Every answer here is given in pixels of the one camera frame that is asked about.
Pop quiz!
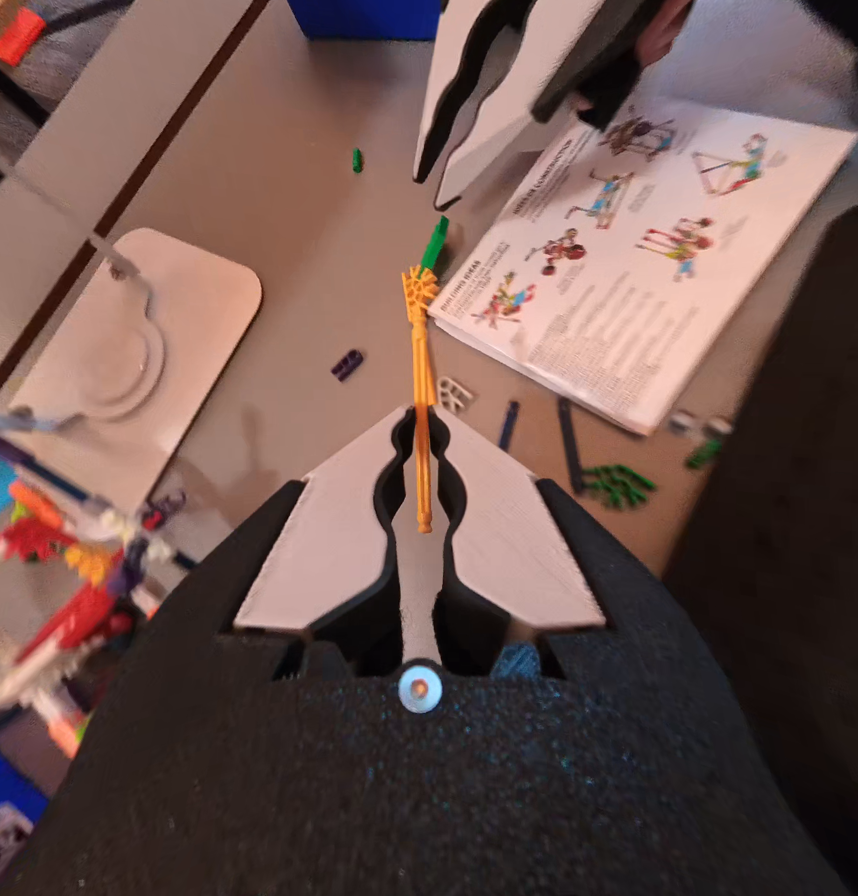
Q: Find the white instruction booklet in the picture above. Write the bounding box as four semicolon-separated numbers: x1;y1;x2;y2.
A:
428;94;858;436

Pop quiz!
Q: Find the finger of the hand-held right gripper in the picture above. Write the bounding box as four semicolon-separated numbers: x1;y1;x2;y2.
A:
434;0;609;211
413;0;501;185

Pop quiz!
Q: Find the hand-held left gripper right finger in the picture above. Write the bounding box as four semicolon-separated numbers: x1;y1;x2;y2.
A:
429;406;606;632

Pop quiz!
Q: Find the orange rod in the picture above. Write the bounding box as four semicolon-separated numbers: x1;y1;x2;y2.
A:
409;318;438;534

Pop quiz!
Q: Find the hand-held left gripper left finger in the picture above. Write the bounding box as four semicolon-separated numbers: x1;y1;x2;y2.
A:
234;406;417;632

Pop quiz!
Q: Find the green fan connector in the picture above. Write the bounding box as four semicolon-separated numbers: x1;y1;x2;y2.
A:
582;463;657;510
418;216;451;274

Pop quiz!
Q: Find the colourful construction toy model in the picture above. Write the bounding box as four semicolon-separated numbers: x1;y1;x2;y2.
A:
0;427;199;760

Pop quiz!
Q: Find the blue plastic bin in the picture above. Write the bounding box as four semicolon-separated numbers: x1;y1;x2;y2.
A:
287;0;444;42
0;741;49;896

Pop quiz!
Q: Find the white metal stand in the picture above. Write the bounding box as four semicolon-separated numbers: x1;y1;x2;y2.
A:
0;133;263;515

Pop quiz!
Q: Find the person's right hand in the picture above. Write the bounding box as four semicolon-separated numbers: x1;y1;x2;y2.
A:
637;0;696;66

